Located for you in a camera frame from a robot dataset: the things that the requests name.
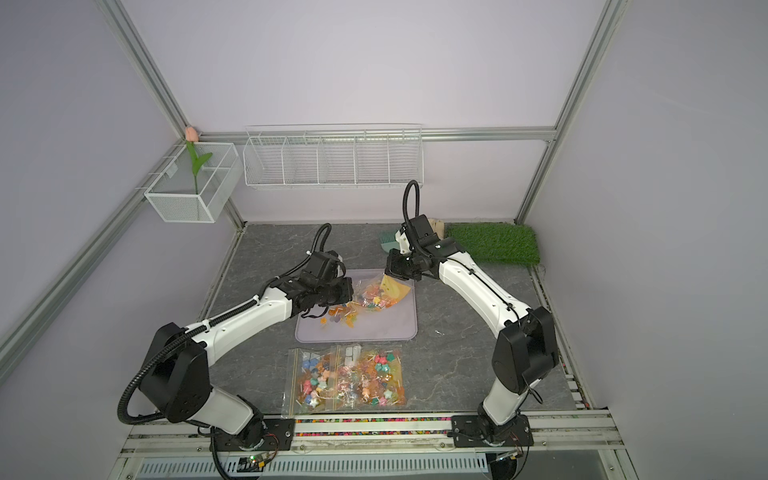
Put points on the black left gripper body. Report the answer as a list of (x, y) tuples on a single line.
[(334, 292)]

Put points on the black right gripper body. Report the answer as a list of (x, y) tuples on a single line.
[(403, 265)]

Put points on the ziploc bag of candies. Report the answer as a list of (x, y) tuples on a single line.
[(378, 293), (369, 376), (312, 382)]

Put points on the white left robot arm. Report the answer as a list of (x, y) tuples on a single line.
[(174, 383)]

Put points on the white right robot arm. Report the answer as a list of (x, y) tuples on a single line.
[(526, 349)]

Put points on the pile of loose candies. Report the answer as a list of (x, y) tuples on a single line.
[(345, 315)]

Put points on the beige work glove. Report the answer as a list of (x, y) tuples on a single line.
[(438, 226)]

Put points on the green hand broom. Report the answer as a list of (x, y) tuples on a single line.
[(388, 241)]

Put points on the lilac plastic tray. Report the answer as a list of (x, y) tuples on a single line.
[(398, 323)]

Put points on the green artificial grass mat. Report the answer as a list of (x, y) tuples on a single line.
[(500, 243)]

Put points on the small white mesh basket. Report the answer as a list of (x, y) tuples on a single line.
[(172, 193)]

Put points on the pink artificial tulip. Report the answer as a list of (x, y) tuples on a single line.
[(197, 160)]

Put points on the long white wire basket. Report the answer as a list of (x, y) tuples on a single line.
[(333, 155)]

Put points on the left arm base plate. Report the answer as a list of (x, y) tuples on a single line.
[(269, 434)]

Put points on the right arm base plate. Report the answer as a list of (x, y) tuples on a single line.
[(475, 431)]

